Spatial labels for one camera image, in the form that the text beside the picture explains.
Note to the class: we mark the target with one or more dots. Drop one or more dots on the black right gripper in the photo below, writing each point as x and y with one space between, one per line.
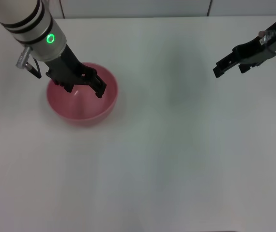
254 50

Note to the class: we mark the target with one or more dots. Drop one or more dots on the pink plastic bowl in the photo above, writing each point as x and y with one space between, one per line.
84 108

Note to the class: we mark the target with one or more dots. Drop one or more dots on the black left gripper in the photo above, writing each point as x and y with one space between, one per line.
63 67

